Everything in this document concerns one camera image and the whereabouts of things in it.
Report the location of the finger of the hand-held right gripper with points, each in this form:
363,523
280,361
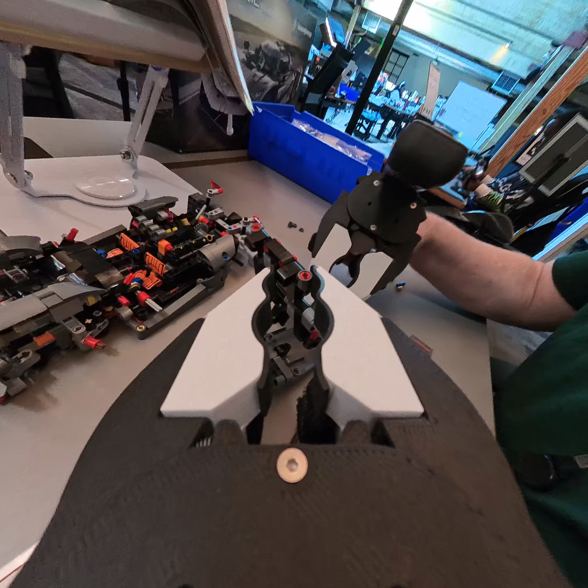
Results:
335,246
372,275

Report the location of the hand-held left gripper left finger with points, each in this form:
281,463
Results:
216,367

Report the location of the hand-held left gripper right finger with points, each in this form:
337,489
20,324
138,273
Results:
367,367

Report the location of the black grey lego frame assembly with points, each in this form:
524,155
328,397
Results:
289,294

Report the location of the person's right forearm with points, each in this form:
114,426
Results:
496,280

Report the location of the dark lego tile red line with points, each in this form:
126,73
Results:
420,343

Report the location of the large lego car chassis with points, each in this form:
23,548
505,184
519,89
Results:
138,262

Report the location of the lego instruction book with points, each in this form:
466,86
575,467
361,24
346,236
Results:
223,50

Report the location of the clear plastic bags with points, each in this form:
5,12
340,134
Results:
340,147

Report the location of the blue plastic bin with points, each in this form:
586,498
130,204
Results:
285,151

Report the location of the white board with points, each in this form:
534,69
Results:
473,110

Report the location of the dark printed box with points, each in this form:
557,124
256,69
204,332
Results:
271,64

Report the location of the white book stand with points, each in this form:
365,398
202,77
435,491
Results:
55,174

